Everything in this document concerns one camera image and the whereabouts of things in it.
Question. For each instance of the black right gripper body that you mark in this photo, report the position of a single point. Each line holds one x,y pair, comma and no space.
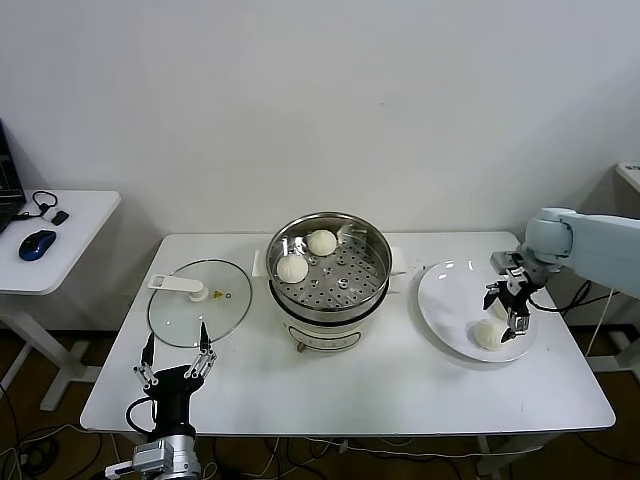
517,292

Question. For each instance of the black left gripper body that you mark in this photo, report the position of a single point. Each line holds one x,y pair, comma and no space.
175,395

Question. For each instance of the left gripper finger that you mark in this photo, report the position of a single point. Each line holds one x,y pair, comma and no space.
204,354
147,365

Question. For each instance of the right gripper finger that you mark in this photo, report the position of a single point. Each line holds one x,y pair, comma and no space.
520,322
492,292

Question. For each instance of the white steamed baozi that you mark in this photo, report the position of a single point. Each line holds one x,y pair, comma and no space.
486,334
497,312
321,242
292,269

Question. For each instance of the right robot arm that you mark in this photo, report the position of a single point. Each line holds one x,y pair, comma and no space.
600,245

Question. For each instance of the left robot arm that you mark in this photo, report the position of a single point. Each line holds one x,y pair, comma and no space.
175,457

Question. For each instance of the stainless steel steamer basket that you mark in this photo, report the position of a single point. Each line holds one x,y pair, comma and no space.
292,300

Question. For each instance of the white round plate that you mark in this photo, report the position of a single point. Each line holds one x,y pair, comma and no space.
440,290

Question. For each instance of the white electric cooker pot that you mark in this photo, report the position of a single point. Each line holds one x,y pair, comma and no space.
320,337

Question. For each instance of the white work table underframe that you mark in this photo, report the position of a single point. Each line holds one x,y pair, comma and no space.
487,452

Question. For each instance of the white side table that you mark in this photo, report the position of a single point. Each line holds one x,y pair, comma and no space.
75,240

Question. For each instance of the blue computer mouse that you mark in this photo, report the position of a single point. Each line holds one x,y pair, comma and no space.
37,245

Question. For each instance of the small black device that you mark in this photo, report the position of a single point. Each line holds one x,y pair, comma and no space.
61,218

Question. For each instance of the small white adapter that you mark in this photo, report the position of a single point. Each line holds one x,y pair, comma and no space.
48,215

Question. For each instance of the black laptop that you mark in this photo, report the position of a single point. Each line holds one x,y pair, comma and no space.
7,200

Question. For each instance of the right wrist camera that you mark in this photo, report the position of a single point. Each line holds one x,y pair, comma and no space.
502,260

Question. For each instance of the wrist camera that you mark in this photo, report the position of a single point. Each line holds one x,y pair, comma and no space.
502,260
122,470

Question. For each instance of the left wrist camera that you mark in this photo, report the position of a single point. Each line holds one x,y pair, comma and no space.
122,470

